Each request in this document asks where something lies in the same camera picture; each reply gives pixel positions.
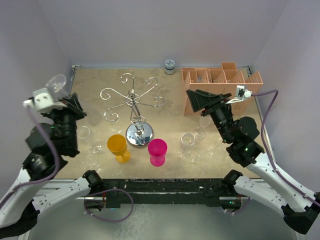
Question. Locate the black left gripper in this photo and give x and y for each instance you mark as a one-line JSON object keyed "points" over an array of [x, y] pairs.
{"points": [[74, 106]]}

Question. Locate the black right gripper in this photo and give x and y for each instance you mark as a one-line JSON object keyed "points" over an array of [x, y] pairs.
{"points": [[200, 101]]}

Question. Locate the tall clear champagne flute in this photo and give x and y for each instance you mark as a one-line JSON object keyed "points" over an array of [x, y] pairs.
{"points": [[200, 133]]}

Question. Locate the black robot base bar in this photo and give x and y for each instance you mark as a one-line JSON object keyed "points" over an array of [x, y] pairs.
{"points": [[211, 192]]}

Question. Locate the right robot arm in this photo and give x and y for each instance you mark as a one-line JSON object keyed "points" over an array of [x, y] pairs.
{"points": [[298, 205]]}

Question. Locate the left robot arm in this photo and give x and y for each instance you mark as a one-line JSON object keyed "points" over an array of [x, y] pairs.
{"points": [[20, 209]]}

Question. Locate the short clear wine glass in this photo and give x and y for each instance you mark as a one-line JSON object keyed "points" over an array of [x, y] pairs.
{"points": [[186, 144]]}

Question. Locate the chrome wine glass rack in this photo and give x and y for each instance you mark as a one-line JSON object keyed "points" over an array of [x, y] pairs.
{"points": [[139, 133]]}

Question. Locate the peach plastic organizer box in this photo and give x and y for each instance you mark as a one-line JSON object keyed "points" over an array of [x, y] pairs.
{"points": [[217, 80]]}

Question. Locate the clear glass left side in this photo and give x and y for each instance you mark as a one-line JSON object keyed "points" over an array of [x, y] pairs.
{"points": [[86, 136]]}

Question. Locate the small jar blue patterned lid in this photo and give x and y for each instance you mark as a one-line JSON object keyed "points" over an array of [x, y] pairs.
{"points": [[169, 66]]}

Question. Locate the yellow plastic goblet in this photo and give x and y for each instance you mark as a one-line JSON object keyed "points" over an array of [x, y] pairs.
{"points": [[117, 145]]}

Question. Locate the pink plastic goblet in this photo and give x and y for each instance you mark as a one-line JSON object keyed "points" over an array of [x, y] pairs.
{"points": [[157, 150]]}

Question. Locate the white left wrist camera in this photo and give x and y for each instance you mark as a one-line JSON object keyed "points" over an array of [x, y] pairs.
{"points": [[44, 100]]}

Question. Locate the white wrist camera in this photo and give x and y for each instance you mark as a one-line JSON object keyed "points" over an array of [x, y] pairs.
{"points": [[241, 94], [44, 100]]}

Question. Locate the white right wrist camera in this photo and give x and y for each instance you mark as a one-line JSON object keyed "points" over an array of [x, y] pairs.
{"points": [[241, 94]]}

